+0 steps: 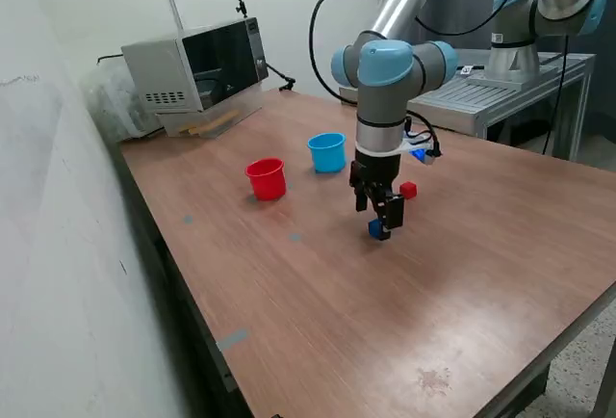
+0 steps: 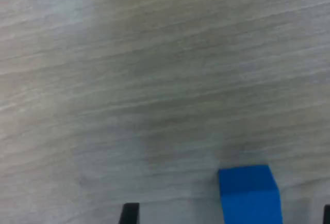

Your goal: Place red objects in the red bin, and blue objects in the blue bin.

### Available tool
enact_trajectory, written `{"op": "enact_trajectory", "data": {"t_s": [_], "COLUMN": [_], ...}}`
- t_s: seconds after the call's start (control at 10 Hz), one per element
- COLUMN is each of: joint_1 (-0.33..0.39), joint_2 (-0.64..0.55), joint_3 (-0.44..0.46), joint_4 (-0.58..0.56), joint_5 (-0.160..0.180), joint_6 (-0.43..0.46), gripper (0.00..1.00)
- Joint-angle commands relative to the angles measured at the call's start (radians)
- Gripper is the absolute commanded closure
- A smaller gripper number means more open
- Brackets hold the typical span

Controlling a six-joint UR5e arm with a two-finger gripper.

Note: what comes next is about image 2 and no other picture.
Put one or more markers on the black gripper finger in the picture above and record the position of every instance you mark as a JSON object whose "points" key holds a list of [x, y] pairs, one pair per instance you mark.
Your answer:
{"points": [[130, 213], [327, 215]]}

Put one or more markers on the blue cube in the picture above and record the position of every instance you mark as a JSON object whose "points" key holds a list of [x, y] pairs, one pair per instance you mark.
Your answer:
{"points": [[247, 198]]}

